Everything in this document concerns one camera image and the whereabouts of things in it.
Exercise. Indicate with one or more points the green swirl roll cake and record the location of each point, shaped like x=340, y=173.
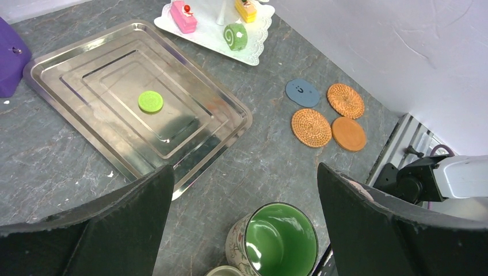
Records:
x=235, y=35

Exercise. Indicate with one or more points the blue smiley coaster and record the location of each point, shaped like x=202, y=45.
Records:
x=302, y=92

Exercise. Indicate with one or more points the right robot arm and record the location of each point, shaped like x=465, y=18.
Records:
x=435, y=179

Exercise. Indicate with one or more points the purple metronome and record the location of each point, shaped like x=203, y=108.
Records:
x=14, y=56

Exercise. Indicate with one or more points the pink cake piece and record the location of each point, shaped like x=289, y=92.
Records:
x=183, y=16

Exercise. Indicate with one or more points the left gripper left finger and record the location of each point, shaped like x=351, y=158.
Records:
x=116, y=234

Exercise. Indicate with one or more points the woven brown coaster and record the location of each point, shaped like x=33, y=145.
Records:
x=311, y=128

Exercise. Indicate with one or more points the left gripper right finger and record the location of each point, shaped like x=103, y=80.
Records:
x=374, y=233

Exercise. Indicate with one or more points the white cable duct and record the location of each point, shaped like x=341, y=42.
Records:
x=407, y=132

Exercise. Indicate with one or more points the green interior mushroom mug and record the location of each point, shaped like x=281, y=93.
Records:
x=275, y=239

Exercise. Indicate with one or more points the orange round coaster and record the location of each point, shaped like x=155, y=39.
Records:
x=348, y=134

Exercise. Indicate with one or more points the woven coaster far right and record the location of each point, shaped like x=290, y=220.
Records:
x=345, y=100

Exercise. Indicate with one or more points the steel serving tray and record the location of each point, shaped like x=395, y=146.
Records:
x=94, y=84

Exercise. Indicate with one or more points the yellow rectangular cake bar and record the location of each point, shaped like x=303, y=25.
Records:
x=246, y=9

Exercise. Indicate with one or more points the green macaron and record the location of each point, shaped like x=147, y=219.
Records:
x=150, y=101

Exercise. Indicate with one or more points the small grey-green mug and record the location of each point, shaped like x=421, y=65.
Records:
x=224, y=271

